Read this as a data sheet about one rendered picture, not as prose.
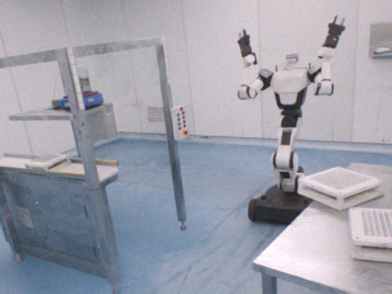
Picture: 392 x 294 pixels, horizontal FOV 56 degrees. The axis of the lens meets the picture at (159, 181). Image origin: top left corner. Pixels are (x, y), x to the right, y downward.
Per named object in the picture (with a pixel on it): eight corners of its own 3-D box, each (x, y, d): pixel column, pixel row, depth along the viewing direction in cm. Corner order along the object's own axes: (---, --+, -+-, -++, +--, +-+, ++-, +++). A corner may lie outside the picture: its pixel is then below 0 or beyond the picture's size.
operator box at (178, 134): (189, 135, 311) (186, 104, 302) (179, 140, 298) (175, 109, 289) (183, 135, 314) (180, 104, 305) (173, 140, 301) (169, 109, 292)
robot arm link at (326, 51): (330, 39, 259) (324, 56, 262) (340, 44, 264) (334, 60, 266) (318, 40, 269) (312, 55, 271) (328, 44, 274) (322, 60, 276)
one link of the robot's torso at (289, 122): (288, 123, 335) (288, 104, 329) (303, 123, 328) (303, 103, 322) (281, 131, 313) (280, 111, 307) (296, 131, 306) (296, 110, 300)
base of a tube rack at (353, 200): (383, 195, 158) (383, 190, 157) (340, 210, 150) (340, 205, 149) (337, 179, 180) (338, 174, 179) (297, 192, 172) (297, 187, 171)
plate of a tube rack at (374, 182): (384, 184, 156) (384, 180, 156) (340, 199, 149) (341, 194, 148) (338, 170, 178) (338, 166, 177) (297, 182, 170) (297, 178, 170)
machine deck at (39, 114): (113, 108, 246) (112, 102, 245) (73, 122, 217) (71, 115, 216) (51, 110, 280) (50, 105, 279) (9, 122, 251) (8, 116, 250)
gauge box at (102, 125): (118, 135, 253) (113, 106, 246) (108, 140, 245) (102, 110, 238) (95, 135, 265) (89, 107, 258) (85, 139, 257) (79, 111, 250)
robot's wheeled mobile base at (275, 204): (271, 193, 376) (269, 161, 364) (326, 197, 349) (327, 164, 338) (252, 220, 326) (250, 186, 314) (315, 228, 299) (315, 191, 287)
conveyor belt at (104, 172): (119, 173, 259) (117, 167, 257) (94, 187, 240) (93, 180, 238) (4, 162, 333) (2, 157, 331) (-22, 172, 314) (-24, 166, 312)
